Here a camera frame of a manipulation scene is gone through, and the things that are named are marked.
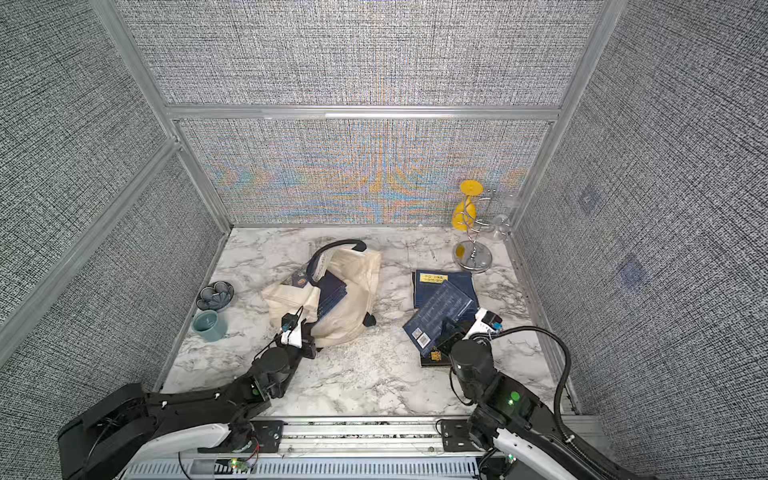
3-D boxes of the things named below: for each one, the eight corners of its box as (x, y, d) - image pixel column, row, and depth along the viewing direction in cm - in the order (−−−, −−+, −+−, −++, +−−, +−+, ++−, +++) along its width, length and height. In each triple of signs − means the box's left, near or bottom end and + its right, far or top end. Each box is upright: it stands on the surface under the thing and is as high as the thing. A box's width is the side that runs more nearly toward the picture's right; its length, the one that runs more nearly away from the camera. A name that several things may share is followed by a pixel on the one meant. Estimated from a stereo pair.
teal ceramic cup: (198, 341, 92) (186, 331, 86) (206, 320, 96) (196, 309, 91) (224, 341, 92) (214, 331, 86) (232, 320, 96) (223, 309, 91)
